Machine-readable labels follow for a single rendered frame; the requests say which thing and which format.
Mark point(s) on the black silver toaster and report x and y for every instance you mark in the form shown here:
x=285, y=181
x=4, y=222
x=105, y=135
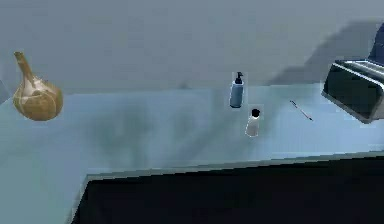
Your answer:
x=353, y=88

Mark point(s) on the pale blue worktop counter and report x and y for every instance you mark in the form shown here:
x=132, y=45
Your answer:
x=150, y=133

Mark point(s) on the brown round vase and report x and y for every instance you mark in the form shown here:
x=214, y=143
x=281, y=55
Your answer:
x=38, y=98

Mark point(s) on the thin grey pen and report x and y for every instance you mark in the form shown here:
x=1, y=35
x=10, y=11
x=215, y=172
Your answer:
x=301, y=110

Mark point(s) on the dark blue object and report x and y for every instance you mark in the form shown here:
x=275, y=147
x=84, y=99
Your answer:
x=378, y=46

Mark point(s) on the blue pump bottle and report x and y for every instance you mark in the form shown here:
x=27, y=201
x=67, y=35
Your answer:
x=236, y=93

